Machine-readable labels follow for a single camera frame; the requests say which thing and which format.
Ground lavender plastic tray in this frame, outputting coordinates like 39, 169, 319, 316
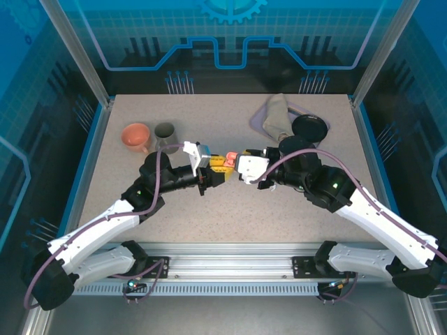
249, 100, 332, 144

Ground black round plate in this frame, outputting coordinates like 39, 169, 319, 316
291, 114, 330, 143

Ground grey ceramic mug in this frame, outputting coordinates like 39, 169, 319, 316
154, 121, 179, 156

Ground beige cloth napkin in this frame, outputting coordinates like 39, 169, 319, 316
262, 93, 295, 141

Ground orange ceramic cup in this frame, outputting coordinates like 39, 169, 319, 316
121, 122, 152, 154

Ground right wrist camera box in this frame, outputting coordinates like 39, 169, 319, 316
236, 155, 270, 185

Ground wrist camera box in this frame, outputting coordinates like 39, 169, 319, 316
236, 155, 270, 185
182, 140, 212, 172

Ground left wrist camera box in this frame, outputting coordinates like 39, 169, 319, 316
182, 140, 212, 172

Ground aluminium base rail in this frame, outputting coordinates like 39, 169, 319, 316
104, 242, 416, 281

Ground thin purple base cable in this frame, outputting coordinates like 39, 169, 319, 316
318, 271, 360, 305
111, 258, 166, 305

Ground grey slotted cable duct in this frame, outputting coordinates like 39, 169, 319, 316
75, 283, 321, 297

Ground aluminium frame post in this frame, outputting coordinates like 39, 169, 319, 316
38, 0, 113, 107
351, 0, 418, 107

